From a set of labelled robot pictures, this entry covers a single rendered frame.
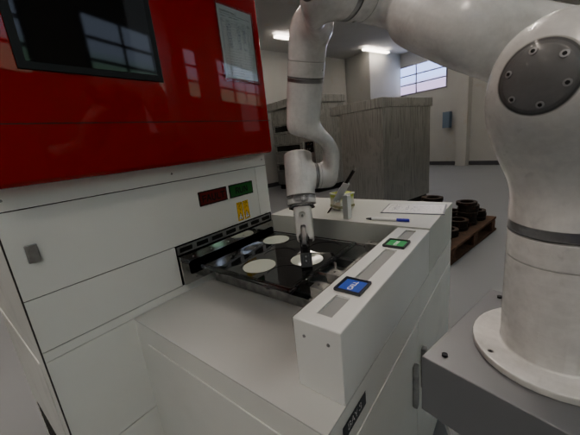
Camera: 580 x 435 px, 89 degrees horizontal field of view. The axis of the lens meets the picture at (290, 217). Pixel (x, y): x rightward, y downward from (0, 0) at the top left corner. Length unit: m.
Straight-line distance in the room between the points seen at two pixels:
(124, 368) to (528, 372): 0.91
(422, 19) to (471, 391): 0.51
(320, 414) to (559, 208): 0.44
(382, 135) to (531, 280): 4.28
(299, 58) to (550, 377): 0.71
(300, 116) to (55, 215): 0.61
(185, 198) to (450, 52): 0.77
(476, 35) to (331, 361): 0.51
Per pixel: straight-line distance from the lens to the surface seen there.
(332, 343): 0.51
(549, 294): 0.48
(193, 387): 0.82
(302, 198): 0.81
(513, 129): 0.39
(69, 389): 0.98
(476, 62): 0.52
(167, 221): 0.95
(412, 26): 0.53
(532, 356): 0.53
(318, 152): 7.12
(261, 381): 0.64
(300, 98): 0.77
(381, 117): 4.68
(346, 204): 1.05
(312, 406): 0.59
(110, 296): 0.93
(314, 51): 0.76
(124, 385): 1.04
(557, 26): 0.38
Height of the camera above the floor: 1.25
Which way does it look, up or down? 14 degrees down
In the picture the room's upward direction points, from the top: 6 degrees counter-clockwise
